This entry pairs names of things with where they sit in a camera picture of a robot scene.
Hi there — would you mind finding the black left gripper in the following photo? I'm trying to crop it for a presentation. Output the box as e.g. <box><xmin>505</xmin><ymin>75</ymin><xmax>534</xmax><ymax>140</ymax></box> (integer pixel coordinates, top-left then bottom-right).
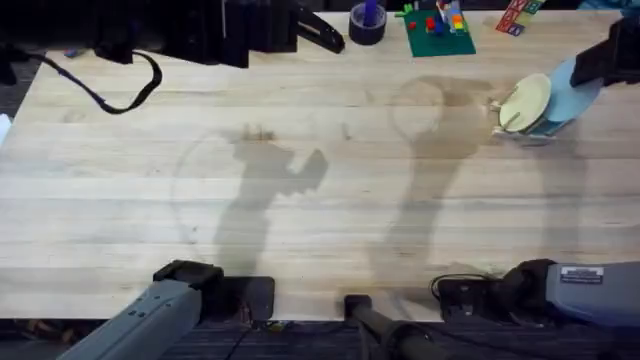
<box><xmin>219</xmin><ymin>0</ymin><xmax>347</xmax><ymax>70</ymax></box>

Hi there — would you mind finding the light blue plate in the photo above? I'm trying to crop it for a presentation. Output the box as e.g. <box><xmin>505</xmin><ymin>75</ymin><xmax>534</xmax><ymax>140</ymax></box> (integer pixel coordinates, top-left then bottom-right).
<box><xmin>543</xmin><ymin>56</ymin><xmax>605</xmax><ymax>124</ymax></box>

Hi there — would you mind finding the small wooden peg rack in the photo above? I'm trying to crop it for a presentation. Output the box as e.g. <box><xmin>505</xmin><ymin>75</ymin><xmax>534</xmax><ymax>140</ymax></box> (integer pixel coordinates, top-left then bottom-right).
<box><xmin>488</xmin><ymin>85</ymin><xmax>564</xmax><ymax>147</ymax></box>

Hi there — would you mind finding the dark tape roll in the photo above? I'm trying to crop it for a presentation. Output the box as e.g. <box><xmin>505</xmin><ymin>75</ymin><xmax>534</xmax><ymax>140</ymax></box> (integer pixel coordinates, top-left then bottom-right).
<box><xmin>347</xmin><ymin>2</ymin><xmax>388</xmax><ymax>47</ymax></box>

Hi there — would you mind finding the teal cloth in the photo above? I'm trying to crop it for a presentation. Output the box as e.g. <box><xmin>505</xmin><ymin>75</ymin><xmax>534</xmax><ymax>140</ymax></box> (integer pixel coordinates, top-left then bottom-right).
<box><xmin>577</xmin><ymin>0</ymin><xmax>640</xmax><ymax>17</ymax></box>

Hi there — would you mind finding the cream plate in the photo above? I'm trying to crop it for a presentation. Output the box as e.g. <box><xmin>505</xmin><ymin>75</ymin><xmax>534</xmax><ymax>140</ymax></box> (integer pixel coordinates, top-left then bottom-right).
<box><xmin>498</xmin><ymin>73</ymin><xmax>553</xmax><ymax>134</ymax></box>

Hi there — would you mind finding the colourful block box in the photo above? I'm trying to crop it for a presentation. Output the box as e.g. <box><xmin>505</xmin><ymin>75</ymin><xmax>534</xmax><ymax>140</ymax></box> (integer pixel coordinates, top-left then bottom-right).
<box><xmin>495</xmin><ymin>0</ymin><xmax>547</xmax><ymax>38</ymax></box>

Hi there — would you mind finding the green board with toy blocks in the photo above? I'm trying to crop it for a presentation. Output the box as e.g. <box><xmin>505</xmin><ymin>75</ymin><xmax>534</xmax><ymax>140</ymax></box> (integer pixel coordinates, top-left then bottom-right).
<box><xmin>393</xmin><ymin>0</ymin><xmax>477</xmax><ymax>58</ymax></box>

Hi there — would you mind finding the black cable loop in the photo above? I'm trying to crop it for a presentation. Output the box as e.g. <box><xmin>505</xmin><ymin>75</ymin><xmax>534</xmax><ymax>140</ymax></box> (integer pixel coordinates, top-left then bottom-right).
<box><xmin>27</xmin><ymin>49</ymin><xmax>164</xmax><ymax>116</ymax></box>

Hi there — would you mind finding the thin black cable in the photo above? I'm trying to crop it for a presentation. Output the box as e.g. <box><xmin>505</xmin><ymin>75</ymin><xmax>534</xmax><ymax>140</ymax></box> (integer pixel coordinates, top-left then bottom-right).
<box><xmin>428</xmin><ymin>272</ymin><xmax>504</xmax><ymax>301</ymax></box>

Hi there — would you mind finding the black camera pole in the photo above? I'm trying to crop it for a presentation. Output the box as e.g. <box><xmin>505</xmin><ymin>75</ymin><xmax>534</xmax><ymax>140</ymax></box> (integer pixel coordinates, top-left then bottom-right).
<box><xmin>343</xmin><ymin>294</ymin><xmax>454</xmax><ymax>360</ymax></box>

